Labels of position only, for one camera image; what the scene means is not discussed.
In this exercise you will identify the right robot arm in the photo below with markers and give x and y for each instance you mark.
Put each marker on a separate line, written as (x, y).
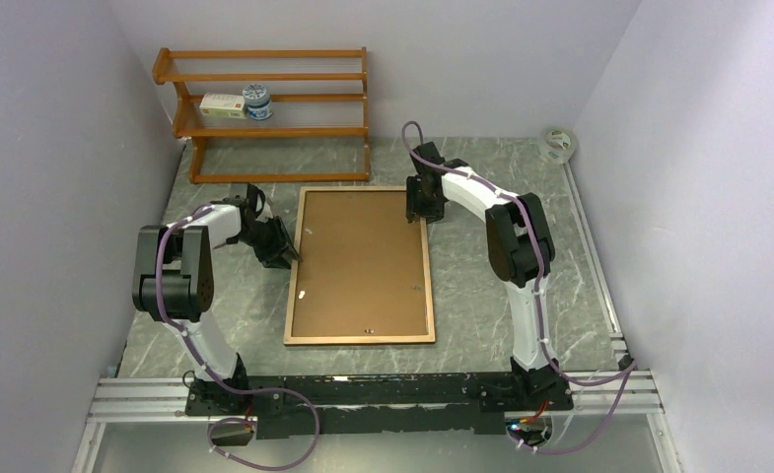
(519, 246)

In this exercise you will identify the blue white jar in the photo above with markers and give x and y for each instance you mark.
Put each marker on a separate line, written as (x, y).
(258, 102)

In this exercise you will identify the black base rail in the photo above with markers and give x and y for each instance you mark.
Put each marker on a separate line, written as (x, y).
(299, 405)

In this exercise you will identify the clear tape roll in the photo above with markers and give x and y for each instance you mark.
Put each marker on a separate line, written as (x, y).
(557, 145)

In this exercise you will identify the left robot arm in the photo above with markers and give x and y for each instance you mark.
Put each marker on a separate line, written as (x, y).
(174, 282)

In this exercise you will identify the brown cardboard backing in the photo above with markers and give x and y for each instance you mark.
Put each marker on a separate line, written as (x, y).
(360, 264)

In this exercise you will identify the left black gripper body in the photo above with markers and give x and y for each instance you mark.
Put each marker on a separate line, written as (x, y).
(268, 240)

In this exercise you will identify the wooden shelf rack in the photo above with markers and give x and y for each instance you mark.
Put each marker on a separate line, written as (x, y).
(318, 96)

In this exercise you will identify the white red box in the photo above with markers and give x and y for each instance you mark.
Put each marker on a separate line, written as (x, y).
(223, 105)

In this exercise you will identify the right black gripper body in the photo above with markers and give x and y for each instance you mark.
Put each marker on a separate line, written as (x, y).
(420, 203)

